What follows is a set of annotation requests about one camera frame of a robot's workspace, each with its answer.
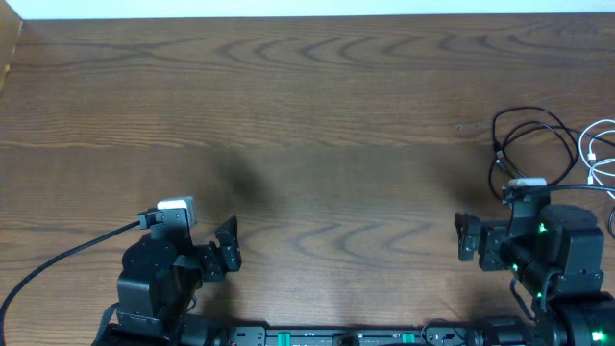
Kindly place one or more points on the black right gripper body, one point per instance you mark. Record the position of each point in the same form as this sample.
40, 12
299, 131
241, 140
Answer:
494, 253

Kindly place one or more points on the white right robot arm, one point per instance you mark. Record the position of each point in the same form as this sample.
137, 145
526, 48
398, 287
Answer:
555, 253

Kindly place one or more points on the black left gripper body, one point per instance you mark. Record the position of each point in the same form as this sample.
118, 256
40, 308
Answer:
211, 259

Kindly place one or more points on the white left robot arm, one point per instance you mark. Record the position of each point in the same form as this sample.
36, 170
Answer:
160, 276

